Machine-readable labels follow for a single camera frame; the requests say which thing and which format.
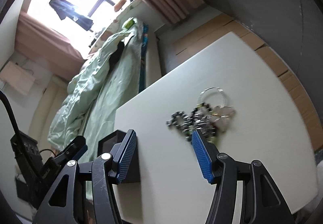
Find bed with green sheet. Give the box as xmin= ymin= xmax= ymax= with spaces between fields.
xmin=47 ymin=17 xmax=167 ymax=162

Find cardboard floor sheets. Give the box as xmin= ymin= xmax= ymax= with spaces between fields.
xmin=172 ymin=13 xmax=316 ymax=149

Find printed window seat cushion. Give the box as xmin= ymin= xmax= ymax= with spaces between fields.
xmin=88 ymin=0 xmax=142 ymax=58

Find orange plush toy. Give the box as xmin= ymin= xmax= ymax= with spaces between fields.
xmin=113 ymin=0 xmax=127 ymax=12

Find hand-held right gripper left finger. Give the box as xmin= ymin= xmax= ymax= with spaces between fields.
xmin=31 ymin=129 xmax=138 ymax=224

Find light green quilt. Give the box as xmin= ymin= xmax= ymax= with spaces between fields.
xmin=48 ymin=18 xmax=142 ymax=150

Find black jewelry box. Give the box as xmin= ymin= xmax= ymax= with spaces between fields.
xmin=97 ymin=130 xmax=141 ymax=184

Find long dark hanging garment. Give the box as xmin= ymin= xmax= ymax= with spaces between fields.
xmin=49 ymin=0 xmax=94 ymax=31

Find clear bangle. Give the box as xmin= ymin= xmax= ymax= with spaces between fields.
xmin=200 ymin=87 xmax=229 ymax=113

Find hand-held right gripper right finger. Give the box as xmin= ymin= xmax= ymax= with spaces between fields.
xmin=192 ymin=129 xmax=296 ymax=224

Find pink stone bracelet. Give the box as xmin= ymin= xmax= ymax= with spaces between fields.
xmin=213 ymin=107 xmax=237 ymax=126

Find white low table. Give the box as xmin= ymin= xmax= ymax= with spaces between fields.
xmin=112 ymin=31 xmax=318 ymax=224

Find cream bed headboard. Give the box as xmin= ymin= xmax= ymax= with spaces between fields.
xmin=35 ymin=74 xmax=75 ymax=139

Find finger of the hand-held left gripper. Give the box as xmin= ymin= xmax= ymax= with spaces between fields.
xmin=54 ymin=135 xmax=88 ymax=164

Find cream hanging towel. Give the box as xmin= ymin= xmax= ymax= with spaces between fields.
xmin=0 ymin=61 xmax=38 ymax=96

